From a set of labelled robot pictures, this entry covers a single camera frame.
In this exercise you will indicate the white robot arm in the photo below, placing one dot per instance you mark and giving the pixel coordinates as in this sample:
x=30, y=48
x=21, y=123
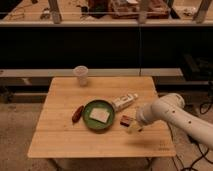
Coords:
x=170, y=108

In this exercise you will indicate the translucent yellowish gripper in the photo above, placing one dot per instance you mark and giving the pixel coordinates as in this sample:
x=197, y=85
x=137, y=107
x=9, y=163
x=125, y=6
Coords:
x=134, y=127

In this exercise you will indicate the red brown sausage toy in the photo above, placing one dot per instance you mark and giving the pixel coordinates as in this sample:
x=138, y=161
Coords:
x=77, y=115

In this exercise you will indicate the white tube with cap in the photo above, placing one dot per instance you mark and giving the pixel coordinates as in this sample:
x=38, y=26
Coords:
x=123, y=102

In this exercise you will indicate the green round plate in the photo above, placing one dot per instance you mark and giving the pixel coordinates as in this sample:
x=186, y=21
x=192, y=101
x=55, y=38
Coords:
x=94, y=124

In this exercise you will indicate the brown rectangular eraser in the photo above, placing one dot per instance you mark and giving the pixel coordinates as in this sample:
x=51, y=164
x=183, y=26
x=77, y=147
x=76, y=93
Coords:
x=126, y=120

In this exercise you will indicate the wooden table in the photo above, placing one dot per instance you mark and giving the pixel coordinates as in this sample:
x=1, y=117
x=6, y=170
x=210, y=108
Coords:
x=57, y=137

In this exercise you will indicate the wooden shelf with clutter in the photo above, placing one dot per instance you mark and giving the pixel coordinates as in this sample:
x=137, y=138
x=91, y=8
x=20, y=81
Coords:
x=108, y=13

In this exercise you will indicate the white sponge on plate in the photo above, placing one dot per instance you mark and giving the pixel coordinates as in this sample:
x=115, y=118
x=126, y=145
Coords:
x=99, y=114

